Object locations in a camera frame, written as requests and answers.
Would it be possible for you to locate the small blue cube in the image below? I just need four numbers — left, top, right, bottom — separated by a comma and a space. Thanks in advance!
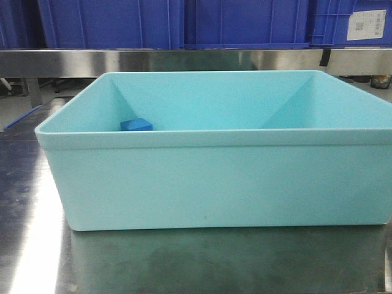
120, 118, 153, 131

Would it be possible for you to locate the blue crate behind right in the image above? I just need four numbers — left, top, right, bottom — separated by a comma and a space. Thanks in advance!
306, 1, 391, 48

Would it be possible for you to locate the stainless steel shelf rail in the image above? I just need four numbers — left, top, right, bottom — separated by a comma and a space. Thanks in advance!
1, 47, 391, 78

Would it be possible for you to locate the blue crate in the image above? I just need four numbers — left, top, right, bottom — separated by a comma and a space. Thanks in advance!
38, 1, 184, 50
184, 0, 309, 50
306, 1, 391, 48

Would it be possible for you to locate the blue crate behind left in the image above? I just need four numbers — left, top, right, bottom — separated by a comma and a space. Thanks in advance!
38, 1, 184, 50

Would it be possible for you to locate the light teal plastic tub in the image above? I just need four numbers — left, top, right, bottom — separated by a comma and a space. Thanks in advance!
35, 70, 391, 231

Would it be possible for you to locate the white paper label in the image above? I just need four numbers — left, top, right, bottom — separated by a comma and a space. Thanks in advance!
347, 9, 386, 41

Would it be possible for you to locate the blue crate behind middle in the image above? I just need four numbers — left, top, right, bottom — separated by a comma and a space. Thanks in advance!
184, 0, 309, 50

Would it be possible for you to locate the black tape strip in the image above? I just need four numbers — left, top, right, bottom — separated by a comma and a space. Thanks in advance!
319, 48, 331, 67

